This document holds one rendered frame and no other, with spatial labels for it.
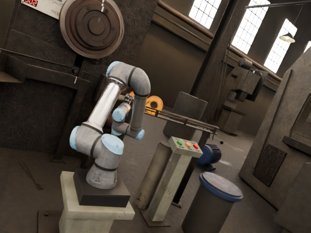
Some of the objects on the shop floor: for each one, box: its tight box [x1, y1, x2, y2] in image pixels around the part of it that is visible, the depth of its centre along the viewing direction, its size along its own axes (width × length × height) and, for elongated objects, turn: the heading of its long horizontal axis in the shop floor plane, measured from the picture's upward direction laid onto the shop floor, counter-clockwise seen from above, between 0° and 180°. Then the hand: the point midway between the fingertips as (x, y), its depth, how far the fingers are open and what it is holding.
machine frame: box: [0, 0, 159, 158], centre depth 210 cm, size 73×108×176 cm
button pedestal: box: [139, 136, 203, 227], centre depth 159 cm, size 16×24×62 cm, turn 54°
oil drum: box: [163, 91, 208, 141], centre depth 446 cm, size 59×59×89 cm
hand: (132, 100), depth 175 cm, fingers closed
